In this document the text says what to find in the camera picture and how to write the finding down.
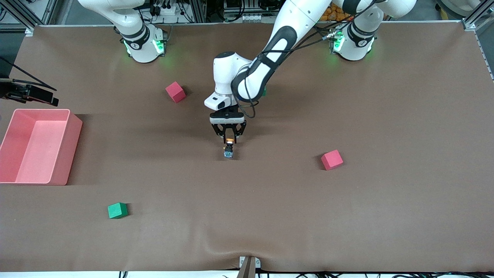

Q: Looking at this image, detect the white rounded machine housing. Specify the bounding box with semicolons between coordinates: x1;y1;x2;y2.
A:
436;0;483;12

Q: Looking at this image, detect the white power strip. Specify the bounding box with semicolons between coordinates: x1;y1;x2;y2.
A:
149;2;178;17

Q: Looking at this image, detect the grey metal mount bracket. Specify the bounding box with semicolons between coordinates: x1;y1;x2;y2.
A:
239;256;262;278

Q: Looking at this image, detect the brown table cloth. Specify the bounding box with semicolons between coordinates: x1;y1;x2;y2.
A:
0;21;494;273

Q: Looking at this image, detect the pink plastic bin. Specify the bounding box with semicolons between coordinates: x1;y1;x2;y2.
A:
0;109;83;186

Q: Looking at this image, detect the pink foam cube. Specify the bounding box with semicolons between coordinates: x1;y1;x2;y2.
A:
165;81;186;103
321;150;344;171

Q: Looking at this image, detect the pile of orange items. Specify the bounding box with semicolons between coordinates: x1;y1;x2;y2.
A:
322;5;351;22

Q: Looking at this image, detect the aluminium frame diagonal profile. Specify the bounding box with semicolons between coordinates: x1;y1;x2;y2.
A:
0;0;37;37

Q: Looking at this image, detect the aluminium table edge rail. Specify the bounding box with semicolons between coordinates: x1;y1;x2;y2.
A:
474;29;494;81

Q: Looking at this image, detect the aluminium frame post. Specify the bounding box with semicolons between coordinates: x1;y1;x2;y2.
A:
192;0;207;23

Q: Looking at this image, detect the aluminium frame corner profile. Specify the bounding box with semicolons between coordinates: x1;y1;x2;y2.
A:
462;0;494;31

